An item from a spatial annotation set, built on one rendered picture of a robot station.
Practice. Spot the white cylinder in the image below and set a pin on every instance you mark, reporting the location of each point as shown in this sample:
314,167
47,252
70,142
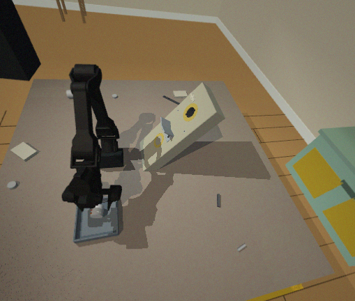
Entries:
97,212

